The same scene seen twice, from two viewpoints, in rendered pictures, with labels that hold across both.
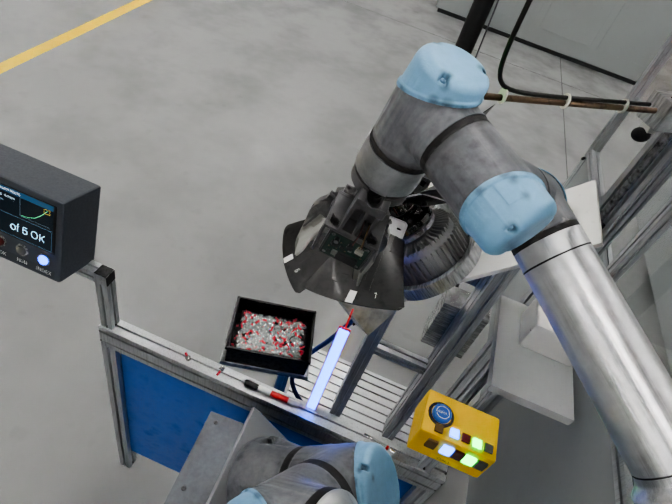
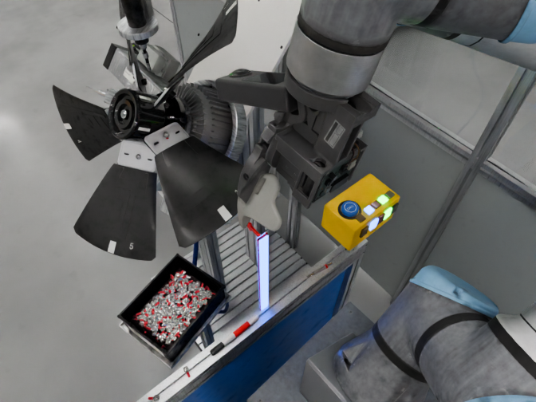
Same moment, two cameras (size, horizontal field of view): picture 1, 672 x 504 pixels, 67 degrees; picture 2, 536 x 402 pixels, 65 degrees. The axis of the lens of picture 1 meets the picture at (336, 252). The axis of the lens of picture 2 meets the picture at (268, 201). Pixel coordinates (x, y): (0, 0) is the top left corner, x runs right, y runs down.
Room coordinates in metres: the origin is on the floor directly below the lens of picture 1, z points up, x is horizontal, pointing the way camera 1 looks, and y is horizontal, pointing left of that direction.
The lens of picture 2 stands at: (0.29, 0.23, 1.87)
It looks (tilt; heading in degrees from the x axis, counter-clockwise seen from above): 52 degrees down; 315
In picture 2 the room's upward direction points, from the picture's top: straight up
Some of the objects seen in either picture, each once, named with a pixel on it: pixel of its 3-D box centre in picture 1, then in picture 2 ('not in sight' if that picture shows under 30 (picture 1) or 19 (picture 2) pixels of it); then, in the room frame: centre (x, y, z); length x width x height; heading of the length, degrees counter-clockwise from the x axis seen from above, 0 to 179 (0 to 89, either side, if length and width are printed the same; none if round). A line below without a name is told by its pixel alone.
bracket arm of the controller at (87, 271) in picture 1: (63, 257); not in sight; (0.66, 0.57, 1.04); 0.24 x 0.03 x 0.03; 85
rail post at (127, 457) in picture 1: (121, 411); not in sight; (0.65, 0.46, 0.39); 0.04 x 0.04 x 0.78; 85
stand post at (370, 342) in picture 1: (361, 359); (207, 243); (1.08, -0.22, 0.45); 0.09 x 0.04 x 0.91; 175
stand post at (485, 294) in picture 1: (433, 367); (253, 195); (1.06, -0.44, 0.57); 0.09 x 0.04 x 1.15; 175
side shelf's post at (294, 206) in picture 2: (471, 419); (295, 195); (1.02, -0.66, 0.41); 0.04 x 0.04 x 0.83; 85
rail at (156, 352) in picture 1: (268, 402); (235, 341); (0.61, 0.04, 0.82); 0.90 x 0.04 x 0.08; 85
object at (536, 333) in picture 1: (554, 326); not in sight; (1.09, -0.69, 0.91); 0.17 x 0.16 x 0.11; 85
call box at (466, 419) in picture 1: (451, 434); (359, 212); (0.57, -0.36, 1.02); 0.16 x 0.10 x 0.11; 85
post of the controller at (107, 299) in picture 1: (107, 298); not in sight; (0.65, 0.46, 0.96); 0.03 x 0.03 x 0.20; 85
